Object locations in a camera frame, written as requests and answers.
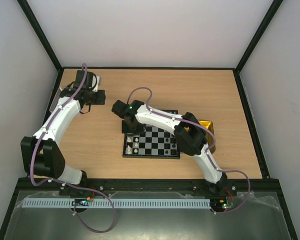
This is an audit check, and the black magnetic chess board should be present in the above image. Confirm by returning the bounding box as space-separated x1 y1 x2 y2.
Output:
122 124 180 159

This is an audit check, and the gold metal tin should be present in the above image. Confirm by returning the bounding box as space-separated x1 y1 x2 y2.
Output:
198 119 217 154

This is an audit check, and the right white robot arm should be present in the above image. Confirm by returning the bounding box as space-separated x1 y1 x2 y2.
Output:
111 100 228 196

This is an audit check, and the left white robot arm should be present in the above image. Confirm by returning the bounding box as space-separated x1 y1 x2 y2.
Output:
20 69 106 186

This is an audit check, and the silver metal tray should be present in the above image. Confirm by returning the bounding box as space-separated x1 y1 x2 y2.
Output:
49 94 59 113

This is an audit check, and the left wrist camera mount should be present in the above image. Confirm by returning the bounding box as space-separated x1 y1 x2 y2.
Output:
92 75 101 92

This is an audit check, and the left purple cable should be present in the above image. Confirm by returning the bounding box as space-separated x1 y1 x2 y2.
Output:
29 62 117 233

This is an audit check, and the purple cable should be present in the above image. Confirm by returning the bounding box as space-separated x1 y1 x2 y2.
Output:
29 62 117 233
127 86 251 216

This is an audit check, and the black frame enclosure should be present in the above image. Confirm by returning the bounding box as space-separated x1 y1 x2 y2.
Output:
0 0 298 240

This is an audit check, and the white slotted cable duct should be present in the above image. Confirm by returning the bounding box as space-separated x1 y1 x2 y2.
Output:
21 198 211 209

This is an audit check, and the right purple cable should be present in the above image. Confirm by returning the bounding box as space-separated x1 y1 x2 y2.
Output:
127 86 251 216

